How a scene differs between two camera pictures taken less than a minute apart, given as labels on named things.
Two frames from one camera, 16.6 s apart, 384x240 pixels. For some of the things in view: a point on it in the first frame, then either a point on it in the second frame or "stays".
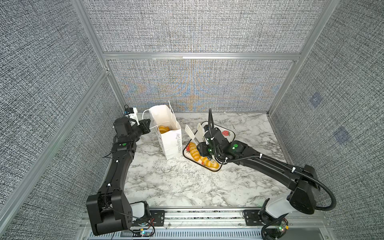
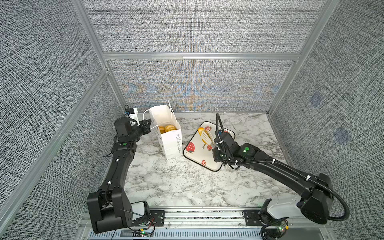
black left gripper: (144, 126) stays
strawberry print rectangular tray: (206, 162) stays
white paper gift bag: (163, 118) stays
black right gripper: (201, 148) → (214, 152)
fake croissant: (194, 151) → (169, 127)
